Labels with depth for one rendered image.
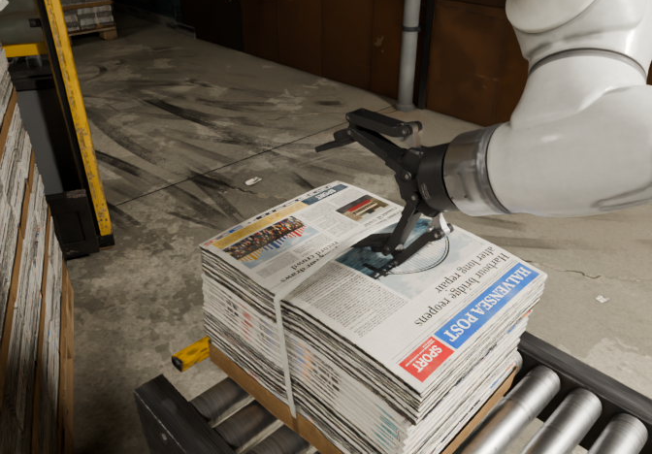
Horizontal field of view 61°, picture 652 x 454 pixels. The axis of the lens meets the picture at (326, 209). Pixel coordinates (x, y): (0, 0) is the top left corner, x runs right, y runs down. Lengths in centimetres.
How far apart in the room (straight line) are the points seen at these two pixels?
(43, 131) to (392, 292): 216
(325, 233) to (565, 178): 40
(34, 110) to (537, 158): 233
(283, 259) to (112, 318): 167
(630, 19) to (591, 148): 13
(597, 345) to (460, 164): 182
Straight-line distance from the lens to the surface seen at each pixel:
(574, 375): 98
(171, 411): 88
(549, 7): 54
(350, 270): 72
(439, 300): 68
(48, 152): 270
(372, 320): 64
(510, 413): 90
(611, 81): 52
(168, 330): 224
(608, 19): 55
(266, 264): 73
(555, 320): 238
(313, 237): 78
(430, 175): 59
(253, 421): 86
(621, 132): 48
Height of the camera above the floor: 146
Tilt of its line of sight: 30 degrees down
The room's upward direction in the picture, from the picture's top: straight up
